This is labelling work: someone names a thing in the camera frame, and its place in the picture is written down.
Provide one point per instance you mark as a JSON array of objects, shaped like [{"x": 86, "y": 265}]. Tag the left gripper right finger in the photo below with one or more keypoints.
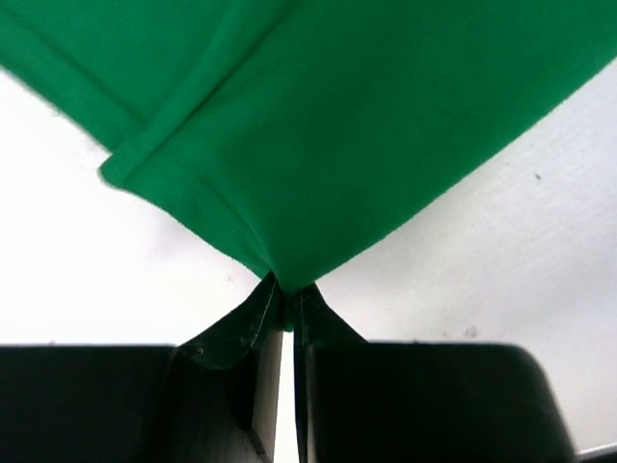
[{"x": 365, "y": 401}]

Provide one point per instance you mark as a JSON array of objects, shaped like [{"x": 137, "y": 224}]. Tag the green t shirt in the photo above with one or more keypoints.
[{"x": 293, "y": 135}]

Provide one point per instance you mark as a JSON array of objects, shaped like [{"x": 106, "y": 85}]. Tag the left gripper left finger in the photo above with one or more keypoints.
[{"x": 212, "y": 399}]

